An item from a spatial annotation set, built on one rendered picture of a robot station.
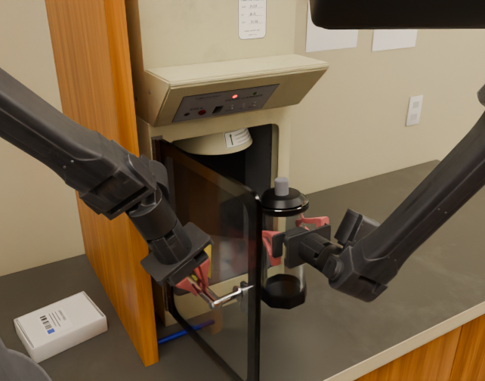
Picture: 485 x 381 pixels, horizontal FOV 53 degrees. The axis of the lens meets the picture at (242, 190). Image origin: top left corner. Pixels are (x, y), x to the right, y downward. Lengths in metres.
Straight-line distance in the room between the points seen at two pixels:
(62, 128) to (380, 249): 0.46
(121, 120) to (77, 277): 0.64
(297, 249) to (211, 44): 0.41
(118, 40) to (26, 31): 0.53
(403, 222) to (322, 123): 1.03
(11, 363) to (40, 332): 0.82
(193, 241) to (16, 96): 0.34
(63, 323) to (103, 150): 0.60
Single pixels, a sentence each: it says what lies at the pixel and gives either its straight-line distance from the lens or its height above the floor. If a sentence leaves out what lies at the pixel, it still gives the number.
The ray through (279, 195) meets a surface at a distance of 0.96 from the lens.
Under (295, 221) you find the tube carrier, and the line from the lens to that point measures 0.95.
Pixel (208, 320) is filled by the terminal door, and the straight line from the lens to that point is 0.93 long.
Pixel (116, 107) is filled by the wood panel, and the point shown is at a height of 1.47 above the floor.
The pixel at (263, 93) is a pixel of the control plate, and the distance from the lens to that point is 0.92.
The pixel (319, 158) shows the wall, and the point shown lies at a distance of 1.75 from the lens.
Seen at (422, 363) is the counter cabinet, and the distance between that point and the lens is 1.34.
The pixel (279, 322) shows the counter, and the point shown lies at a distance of 1.15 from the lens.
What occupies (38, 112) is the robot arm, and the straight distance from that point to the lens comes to 0.57.
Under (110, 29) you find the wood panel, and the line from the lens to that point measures 0.77.
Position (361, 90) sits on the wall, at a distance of 1.79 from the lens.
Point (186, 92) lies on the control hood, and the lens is 0.82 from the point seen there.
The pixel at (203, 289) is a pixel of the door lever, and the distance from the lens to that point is 0.79.
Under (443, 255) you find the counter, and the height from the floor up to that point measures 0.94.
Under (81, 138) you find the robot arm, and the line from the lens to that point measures 0.60.
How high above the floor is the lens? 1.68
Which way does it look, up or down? 25 degrees down
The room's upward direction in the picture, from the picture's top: straight up
